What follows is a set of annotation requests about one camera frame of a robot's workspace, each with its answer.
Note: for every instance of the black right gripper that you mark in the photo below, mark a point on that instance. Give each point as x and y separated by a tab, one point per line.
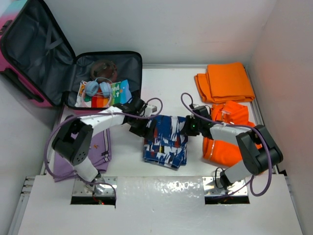
187	130

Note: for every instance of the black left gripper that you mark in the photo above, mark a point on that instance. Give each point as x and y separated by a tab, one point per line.
146	132

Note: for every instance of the blue white patterned shorts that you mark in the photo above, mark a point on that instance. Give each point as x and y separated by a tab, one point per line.
168	147

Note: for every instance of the rainbow striped white t-shirt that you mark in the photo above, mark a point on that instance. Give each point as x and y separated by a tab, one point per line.
120	94

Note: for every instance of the purple shirt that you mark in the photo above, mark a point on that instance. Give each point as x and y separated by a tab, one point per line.
100	154

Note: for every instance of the blue pink cat-ear headphones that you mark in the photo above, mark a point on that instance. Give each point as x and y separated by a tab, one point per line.
101	86

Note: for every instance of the brown round case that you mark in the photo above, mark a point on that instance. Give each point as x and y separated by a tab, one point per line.
104	68

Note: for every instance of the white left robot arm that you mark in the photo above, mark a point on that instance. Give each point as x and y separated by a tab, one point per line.
74	137

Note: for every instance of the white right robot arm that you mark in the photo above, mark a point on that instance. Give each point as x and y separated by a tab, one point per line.
259	151

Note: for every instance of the orange polo shirt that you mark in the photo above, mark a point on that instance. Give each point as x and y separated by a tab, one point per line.
220	152

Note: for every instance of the orange folded cloth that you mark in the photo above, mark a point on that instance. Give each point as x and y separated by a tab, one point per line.
224	82

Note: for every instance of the pink open suitcase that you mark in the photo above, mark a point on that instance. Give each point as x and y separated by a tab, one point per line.
37	58

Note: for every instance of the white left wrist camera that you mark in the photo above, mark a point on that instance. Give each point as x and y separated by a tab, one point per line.
148	110

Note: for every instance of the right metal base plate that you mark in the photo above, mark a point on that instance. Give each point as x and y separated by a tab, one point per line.
210	189

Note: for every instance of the metal base plate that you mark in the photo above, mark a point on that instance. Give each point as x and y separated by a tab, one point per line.
104	187
210	189

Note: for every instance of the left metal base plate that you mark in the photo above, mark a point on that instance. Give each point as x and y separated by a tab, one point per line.
104	187

